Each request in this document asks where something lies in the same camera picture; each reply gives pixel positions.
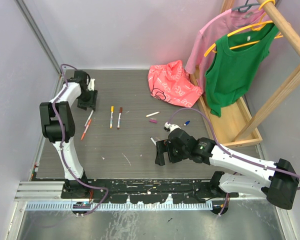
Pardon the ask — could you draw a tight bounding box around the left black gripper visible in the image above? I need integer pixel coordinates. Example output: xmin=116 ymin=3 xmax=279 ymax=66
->
xmin=77 ymin=88 xmax=97 ymax=111

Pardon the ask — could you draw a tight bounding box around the blue marker pen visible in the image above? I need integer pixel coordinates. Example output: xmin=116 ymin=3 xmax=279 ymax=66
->
xmin=150 ymin=137 xmax=156 ymax=145

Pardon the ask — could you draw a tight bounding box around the white ballpoint pen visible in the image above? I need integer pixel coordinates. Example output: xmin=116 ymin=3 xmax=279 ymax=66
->
xmin=84 ymin=109 xmax=94 ymax=127

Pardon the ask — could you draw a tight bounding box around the yellow marker pen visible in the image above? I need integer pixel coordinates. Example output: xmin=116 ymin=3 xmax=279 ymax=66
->
xmin=109 ymin=111 xmax=114 ymax=129

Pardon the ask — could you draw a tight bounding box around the brown marker pen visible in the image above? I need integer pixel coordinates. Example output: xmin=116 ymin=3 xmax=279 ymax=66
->
xmin=117 ymin=112 xmax=122 ymax=130

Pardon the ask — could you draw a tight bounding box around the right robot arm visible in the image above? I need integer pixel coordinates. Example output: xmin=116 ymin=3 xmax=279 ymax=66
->
xmin=154 ymin=125 xmax=300 ymax=210

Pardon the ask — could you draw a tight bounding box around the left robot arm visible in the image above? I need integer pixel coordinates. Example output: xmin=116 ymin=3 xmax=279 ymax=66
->
xmin=39 ymin=69 xmax=98 ymax=198

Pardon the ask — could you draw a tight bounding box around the orange ballpoint pen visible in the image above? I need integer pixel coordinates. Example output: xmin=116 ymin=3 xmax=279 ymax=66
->
xmin=80 ymin=118 xmax=92 ymax=141

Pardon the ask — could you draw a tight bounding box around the white yellow-tipped pen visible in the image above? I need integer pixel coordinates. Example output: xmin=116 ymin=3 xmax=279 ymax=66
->
xmin=145 ymin=111 xmax=160 ymax=118

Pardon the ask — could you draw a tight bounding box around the aluminium corner profile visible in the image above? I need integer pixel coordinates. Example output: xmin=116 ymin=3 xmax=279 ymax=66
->
xmin=14 ymin=0 xmax=67 ymax=76

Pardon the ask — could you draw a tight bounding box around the green tank top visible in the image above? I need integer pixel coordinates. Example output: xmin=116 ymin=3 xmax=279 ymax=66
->
xmin=205 ymin=23 xmax=279 ymax=117

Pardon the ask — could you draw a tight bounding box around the pink t-shirt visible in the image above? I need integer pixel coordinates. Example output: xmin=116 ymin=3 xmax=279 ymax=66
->
xmin=184 ymin=6 xmax=270 ymax=88

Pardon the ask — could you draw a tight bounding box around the yellow hanger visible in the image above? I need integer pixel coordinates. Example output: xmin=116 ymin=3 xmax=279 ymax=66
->
xmin=204 ymin=0 xmax=285 ymax=57

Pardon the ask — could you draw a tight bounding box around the grey hanger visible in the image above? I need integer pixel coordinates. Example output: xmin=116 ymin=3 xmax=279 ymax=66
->
xmin=231 ymin=0 xmax=260 ymax=13

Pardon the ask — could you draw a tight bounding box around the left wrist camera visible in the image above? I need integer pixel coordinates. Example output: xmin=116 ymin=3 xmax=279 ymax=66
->
xmin=87 ymin=78 xmax=95 ymax=91

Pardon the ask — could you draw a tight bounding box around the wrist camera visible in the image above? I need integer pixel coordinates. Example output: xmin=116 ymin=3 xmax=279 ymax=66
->
xmin=163 ymin=122 xmax=180 ymax=132
xmin=87 ymin=78 xmax=95 ymax=91

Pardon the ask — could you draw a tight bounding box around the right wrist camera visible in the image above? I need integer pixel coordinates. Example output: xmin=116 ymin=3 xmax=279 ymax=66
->
xmin=163 ymin=122 xmax=180 ymax=132

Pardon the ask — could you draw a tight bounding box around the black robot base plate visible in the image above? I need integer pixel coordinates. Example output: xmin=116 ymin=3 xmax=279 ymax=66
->
xmin=61 ymin=177 xmax=238 ymax=205

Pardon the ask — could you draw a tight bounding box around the white cable duct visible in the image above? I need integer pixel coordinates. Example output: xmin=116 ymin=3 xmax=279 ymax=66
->
xmin=25 ymin=201 xmax=213 ymax=212

